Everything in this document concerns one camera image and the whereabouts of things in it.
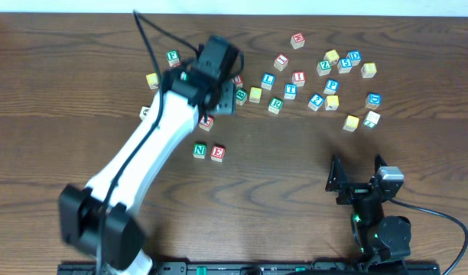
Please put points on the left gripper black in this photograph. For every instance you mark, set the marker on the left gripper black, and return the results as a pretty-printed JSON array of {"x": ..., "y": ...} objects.
[{"x": 226, "y": 101}]

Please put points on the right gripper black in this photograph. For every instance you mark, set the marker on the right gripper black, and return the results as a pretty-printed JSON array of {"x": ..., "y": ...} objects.
[{"x": 358, "y": 192}]

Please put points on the red E block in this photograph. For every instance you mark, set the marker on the red E block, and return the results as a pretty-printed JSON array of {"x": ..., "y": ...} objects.
[{"x": 217, "y": 153}]

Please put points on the green N block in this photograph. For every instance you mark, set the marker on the green N block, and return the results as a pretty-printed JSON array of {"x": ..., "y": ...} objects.
[{"x": 199, "y": 150}]

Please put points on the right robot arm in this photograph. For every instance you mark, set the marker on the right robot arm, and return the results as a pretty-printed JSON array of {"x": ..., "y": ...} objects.
[{"x": 382, "y": 239}]

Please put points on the green B block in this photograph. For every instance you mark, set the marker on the green B block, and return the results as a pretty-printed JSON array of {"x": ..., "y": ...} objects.
[{"x": 241, "y": 96}]

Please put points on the red U block upper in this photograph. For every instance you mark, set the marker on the red U block upper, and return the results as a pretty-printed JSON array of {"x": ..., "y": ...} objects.
[{"x": 237, "y": 80}]

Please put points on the red A block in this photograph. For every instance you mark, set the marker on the red A block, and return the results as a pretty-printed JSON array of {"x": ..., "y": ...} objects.
[{"x": 206, "y": 123}]

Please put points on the yellow block beside B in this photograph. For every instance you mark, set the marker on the yellow block beside B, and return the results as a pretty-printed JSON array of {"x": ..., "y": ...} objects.
[{"x": 255, "y": 94}]

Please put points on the yellow block lower right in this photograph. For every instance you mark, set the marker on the yellow block lower right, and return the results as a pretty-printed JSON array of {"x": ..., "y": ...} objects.
[{"x": 351, "y": 123}]

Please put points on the blue L block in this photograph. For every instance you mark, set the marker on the blue L block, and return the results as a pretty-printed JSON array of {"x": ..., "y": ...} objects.
[{"x": 268, "y": 81}]

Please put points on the green R block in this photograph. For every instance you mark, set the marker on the green R block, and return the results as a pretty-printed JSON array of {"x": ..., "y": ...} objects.
[{"x": 275, "y": 105}]

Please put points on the white green Z block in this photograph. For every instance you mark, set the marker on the white green Z block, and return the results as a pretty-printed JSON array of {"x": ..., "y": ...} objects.
[{"x": 371, "y": 119}]

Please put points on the blue T block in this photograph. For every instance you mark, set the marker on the blue T block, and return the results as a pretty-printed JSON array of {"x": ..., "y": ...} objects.
[{"x": 290, "y": 91}]

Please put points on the red I block upper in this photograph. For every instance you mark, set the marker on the red I block upper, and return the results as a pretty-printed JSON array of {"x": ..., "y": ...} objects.
[{"x": 280, "y": 62}]

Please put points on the red i block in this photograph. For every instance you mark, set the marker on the red i block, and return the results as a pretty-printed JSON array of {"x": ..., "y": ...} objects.
[
  {"x": 298, "y": 78},
  {"x": 280, "y": 62}
]

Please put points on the blue D block lower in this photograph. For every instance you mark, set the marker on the blue D block lower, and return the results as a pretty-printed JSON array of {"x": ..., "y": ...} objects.
[{"x": 373, "y": 101}]

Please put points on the blue d block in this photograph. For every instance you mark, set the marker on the blue d block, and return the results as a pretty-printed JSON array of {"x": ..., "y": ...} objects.
[
  {"x": 354, "y": 56},
  {"x": 373, "y": 101}
]

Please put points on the green F block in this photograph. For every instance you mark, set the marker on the green F block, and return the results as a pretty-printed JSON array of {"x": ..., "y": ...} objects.
[{"x": 173, "y": 58}]

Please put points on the yellow block beside 2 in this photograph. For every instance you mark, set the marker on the yellow block beside 2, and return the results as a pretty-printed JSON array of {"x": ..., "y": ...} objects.
[{"x": 332, "y": 102}]

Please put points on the red I block lower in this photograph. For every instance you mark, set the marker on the red I block lower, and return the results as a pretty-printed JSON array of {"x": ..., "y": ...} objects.
[{"x": 298, "y": 78}]

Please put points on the yellow block far left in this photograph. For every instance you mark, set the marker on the yellow block far left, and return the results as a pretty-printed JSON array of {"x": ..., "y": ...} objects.
[{"x": 153, "y": 80}]

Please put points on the blue 2 block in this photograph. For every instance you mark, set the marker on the blue 2 block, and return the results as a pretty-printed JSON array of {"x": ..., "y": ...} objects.
[{"x": 316, "y": 101}]

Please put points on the white symbol block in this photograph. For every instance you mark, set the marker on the white symbol block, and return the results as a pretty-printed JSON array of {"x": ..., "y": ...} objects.
[{"x": 143, "y": 113}]

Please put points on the blue P block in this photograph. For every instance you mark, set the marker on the blue P block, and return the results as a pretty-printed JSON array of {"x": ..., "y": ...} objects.
[{"x": 331, "y": 87}]

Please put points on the red H block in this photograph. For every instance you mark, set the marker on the red H block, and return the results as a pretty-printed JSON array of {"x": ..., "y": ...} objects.
[{"x": 297, "y": 40}]

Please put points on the yellow block far right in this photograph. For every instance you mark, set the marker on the yellow block far right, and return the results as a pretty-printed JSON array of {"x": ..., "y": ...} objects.
[{"x": 368, "y": 70}]

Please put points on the blue 5 block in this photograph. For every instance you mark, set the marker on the blue 5 block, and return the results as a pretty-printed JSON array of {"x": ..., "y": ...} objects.
[{"x": 344, "y": 65}]

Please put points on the blue D block upper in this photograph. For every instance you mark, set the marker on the blue D block upper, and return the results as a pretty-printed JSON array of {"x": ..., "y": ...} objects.
[{"x": 354, "y": 56}]

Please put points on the yellow block top right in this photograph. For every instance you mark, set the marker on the yellow block top right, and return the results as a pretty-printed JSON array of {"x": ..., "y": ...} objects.
[{"x": 332, "y": 57}]

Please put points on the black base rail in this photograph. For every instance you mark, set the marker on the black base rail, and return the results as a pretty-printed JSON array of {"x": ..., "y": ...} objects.
[{"x": 321, "y": 267}]

